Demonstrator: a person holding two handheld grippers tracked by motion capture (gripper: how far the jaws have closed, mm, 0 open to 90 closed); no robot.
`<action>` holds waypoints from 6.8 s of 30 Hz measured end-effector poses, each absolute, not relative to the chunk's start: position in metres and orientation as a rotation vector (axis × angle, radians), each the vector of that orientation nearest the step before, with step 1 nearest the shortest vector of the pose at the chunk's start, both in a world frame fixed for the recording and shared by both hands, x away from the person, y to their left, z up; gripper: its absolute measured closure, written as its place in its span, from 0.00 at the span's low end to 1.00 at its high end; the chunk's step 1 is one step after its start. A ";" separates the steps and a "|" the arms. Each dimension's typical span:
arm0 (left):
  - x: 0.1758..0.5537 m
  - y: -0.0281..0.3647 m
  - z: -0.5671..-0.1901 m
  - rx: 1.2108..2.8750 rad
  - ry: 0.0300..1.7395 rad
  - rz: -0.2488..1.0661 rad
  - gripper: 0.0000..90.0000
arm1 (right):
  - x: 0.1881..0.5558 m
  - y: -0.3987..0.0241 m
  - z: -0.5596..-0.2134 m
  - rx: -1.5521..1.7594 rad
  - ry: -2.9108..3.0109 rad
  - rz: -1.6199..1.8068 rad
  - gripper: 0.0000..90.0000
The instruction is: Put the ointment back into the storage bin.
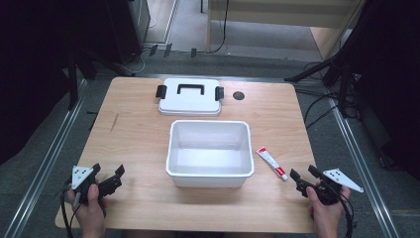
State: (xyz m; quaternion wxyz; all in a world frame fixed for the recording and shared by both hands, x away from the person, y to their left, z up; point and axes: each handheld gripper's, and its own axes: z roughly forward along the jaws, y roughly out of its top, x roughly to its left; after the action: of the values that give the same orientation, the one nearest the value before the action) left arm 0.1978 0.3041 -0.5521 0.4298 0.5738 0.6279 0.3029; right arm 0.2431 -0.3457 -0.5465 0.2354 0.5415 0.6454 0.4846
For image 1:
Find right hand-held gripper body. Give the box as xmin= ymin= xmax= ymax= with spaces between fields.
xmin=312 ymin=168 xmax=365 ymax=206

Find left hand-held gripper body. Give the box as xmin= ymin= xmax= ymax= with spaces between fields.
xmin=70 ymin=165 xmax=100 ymax=204

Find white and red ointment tube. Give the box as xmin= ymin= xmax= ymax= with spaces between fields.
xmin=256 ymin=146 xmax=289 ymax=182

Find white plastic storage box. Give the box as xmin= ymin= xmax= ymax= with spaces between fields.
xmin=164 ymin=119 xmax=256 ymax=189

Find person's right hand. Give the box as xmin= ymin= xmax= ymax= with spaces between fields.
xmin=305 ymin=185 xmax=352 ymax=233

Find person's left hand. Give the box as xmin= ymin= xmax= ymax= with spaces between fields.
xmin=66 ymin=183 xmax=109 ymax=233

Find black metal stand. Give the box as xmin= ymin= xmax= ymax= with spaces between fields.
xmin=63 ymin=44 xmax=137 ymax=111

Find black tripod stand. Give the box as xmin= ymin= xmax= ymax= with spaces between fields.
xmin=283 ymin=0 xmax=390 ymax=118

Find dark curtain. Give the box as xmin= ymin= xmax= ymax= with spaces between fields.
xmin=350 ymin=0 xmax=420 ymax=181
xmin=0 ymin=0 xmax=110 ymax=167

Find black cabinet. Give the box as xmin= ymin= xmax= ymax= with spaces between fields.
xmin=104 ymin=0 xmax=152 ymax=66

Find light wooden bench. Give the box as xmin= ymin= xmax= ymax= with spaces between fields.
xmin=205 ymin=0 xmax=366 ymax=60

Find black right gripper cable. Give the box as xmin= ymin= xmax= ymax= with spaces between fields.
xmin=336 ymin=189 xmax=357 ymax=238

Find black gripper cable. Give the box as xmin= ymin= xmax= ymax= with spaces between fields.
xmin=336 ymin=189 xmax=357 ymax=238
xmin=59 ymin=179 xmax=83 ymax=238

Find metal floor rail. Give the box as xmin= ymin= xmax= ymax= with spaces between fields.
xmin=328 ymin=97 xmax=401 ymax=238
xmin=2 ymin=78 xmax=88 ymax=238

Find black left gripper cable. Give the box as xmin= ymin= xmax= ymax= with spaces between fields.
xmin=59 ymin=179 xmax=83 ymax=238

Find black floor cables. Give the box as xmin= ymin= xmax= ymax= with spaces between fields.
xmin=295 ymin=60 xmax=363 ymax=131

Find white lid with black handle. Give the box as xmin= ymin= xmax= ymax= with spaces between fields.
xmin=155 ymin=77 xmax=226 ymax=117

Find white floor cable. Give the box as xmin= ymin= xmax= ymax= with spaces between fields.
xmin=127 ymin=14 xmax=158 ymax=75

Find black hanging cable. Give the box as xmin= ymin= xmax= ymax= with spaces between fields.
xmin=211 ymin=0 xmax=231 ymax=55

